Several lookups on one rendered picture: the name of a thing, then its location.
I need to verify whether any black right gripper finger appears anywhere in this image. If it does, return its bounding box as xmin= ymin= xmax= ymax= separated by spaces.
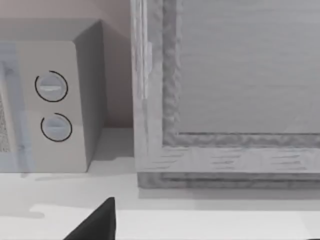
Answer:
xmin=62 ymin=196 xmax=117 ymax=240

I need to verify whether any pale round microwave knob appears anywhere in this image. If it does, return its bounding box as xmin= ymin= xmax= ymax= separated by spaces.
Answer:
xmin=34 ymin=70 xmax=69 ymax=103
xmin=40 ymin=112 xmax=73 ymax=143

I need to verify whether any pale microwave oven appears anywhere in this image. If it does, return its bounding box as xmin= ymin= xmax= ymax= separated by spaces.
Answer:
xmin=0 ymin=18 xmax=108 ymax=174

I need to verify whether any grey cabinet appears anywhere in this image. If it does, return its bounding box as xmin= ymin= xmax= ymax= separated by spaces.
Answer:
xmin=129 ymin=0 xmax=320 ymax=190

